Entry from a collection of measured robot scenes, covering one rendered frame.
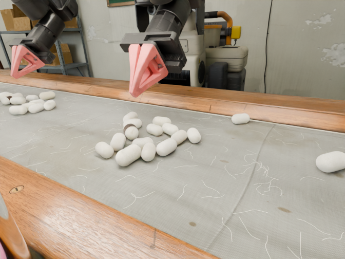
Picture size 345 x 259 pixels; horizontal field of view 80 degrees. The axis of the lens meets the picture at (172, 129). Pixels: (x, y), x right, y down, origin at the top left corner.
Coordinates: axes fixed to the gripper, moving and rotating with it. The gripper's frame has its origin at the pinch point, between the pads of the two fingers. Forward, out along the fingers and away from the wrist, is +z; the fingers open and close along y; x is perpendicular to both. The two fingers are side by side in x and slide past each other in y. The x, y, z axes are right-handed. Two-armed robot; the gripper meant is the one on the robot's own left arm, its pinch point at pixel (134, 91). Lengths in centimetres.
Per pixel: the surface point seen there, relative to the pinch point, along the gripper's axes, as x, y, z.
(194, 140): 4.8, 10.5, 4.3
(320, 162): 4.8, 26.1, 3.6
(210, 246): -3.8, 18.2, 15.7
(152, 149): 0.3, 7.0, 8.4
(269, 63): 152, 0, -141
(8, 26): 71, -318, -118
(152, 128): 4.4, 2.9, 4.0
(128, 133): 2.2, 0.6, 6.5
